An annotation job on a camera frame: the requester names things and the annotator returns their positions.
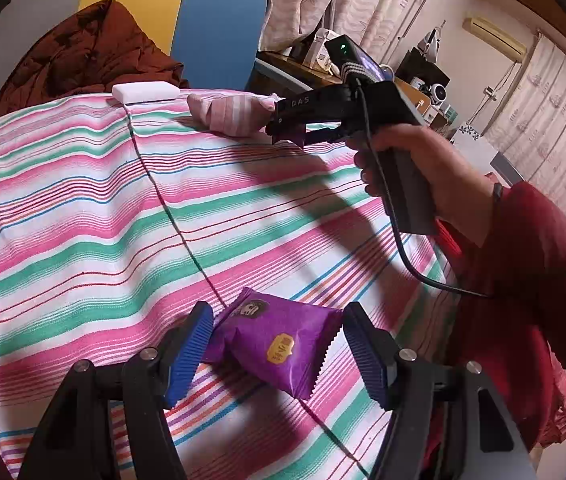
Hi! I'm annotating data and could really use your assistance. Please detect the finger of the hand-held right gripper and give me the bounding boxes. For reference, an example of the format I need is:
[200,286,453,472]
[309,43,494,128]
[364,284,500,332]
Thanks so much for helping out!
[308,125,346,147]
[265,86,351,148]

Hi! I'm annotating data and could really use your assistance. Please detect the white milk carton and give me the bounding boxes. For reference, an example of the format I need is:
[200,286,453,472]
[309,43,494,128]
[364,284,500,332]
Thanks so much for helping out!
[308,30,341,68]

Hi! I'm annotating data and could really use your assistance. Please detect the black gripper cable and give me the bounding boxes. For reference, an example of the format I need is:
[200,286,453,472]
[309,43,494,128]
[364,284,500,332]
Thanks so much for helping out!
[353,77,566,300]

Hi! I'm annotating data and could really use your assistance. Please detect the white patterned appliance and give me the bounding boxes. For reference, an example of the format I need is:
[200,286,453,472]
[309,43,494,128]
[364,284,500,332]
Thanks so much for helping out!
[455,124,524,186]

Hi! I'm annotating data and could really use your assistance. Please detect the white rectangular block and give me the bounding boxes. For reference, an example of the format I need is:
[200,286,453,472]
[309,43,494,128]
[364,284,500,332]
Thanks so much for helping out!
[112,81,180,106]

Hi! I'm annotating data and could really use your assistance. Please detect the black box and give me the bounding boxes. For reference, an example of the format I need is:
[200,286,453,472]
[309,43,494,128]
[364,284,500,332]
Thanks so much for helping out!
[395,47,451,91]

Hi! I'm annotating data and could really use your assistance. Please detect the purple snack packet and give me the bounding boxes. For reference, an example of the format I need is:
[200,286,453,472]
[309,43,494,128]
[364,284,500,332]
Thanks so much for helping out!
[202,287,344,401]

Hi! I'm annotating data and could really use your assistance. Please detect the person's right hand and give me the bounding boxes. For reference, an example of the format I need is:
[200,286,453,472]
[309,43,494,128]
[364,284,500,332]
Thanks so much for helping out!
[347,122,504,240]

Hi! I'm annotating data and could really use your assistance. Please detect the white garment steamer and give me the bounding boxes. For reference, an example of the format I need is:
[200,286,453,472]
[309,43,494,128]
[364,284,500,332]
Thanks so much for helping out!
[403,0,464,63]

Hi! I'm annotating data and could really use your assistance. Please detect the pink striped socks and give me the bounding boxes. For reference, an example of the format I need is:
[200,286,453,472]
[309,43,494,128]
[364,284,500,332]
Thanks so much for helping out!
[186,92,278,137]

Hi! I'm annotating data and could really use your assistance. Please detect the pink green striped tablecloth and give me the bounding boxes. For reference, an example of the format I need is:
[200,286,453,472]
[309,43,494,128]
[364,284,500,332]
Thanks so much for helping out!
[0,91,464,480]

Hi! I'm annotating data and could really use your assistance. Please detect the white air conditioner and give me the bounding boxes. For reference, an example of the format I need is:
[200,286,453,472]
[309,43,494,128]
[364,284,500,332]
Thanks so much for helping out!
[464,16,528,63]

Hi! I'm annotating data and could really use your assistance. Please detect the blue edged desk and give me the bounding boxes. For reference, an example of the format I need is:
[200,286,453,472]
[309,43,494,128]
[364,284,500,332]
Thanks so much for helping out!
[255,50,344,97]

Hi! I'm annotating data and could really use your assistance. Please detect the brown padded jacket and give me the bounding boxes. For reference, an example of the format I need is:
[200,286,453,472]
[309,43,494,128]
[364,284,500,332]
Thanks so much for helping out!
[0,0,188,120]

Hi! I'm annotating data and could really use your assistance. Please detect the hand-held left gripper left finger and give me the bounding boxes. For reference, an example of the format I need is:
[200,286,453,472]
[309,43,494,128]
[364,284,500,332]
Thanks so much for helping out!
[15,301,215,480]

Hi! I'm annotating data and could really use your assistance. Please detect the grey yellow blue chair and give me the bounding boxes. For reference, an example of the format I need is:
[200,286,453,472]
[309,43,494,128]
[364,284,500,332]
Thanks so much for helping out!
[0,0,270,121]

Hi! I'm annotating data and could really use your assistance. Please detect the person's right forearm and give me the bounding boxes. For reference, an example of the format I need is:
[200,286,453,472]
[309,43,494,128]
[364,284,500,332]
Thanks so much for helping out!
[433,180,566,453]

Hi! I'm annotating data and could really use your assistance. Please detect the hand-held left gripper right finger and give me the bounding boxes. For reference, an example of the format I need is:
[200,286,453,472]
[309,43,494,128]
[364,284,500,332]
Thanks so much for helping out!
[342,301,538,480]

